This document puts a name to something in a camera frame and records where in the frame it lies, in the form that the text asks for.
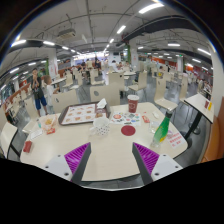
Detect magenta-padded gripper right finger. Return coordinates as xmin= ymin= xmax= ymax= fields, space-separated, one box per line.
xmin=131 ymin=142 xmax=184 ymax=186

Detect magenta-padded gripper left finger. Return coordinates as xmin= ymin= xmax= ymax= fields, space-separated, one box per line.
xmin=42 ymin=142 xmax=92 ymax=186

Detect green drink bottle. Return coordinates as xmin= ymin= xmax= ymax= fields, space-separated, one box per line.
xmin=149 ymin=109 xmax=174 ymax=149

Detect clear plastic cup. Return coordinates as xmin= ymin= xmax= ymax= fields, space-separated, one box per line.
xmin=148 ymin=120 xmax=161 ymax=134

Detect flat round red coaster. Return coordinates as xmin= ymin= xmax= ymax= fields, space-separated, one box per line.
xmin=120 ymin=124 xmax=137 ymax=137

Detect red-printed table sign card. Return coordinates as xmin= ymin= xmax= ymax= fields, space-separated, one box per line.
xmin=166 ymin=131 xmax=186 ymax=148

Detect white polka-dot mug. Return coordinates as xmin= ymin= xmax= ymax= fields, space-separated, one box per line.
xmin=89 ymin=116 xmax=111 ymax=137

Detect brown food tray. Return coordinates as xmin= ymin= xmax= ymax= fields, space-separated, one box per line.
xmin=58 ymin=101 xmax=112 ymax=126

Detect colourful sticker sheet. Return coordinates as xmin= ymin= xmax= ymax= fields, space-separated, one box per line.
xmin=110 ymin=111 xmax=142 ymax=127

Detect crumpled food wrapper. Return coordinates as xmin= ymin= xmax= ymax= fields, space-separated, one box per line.
xmin=39 ymin=114 xmax=58 ymax=132

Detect red paper cup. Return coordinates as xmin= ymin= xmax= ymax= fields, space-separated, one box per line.
xmin=126 ymin=94 xmax=140 ymax=114

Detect beige cafeteria chair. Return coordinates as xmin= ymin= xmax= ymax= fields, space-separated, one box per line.
xmin=89 ymin=83 xmax=122 ymax=107
xmin=51 ymin=89 xmax=79 ymax=114
xmin=153 ymin=78 xmax=179 ymax=111

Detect crumpled white napkin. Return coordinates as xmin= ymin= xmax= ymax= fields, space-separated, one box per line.
xmin=95 ymin=97 xmax=108 ymax=110

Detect orange bench seat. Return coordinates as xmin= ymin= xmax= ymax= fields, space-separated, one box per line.
xmin=201 ymin=96 xmax=224 ymax=164

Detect person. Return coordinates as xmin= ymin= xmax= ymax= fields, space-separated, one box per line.
xmin=43 ymin=75 xmax=58 ymax=108
xmin=30 ymin=67 xmax=49 ymax=117

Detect white side table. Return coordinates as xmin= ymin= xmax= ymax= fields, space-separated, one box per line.
xmin=183 ymin=93 xmax=215 ymax=136

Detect far cafeteria chairs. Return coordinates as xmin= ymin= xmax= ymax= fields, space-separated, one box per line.
xmin=49 ymin=59 xmax=208 ymax=101

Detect ceiling air conditioner unit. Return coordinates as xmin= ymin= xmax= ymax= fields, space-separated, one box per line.
xmin=57 ymin=28 xmax=78 ymax=41

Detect ceiling strip lights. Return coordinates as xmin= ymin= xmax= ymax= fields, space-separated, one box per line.
xmin=0 ymin=2 xmax=212 ymax=92

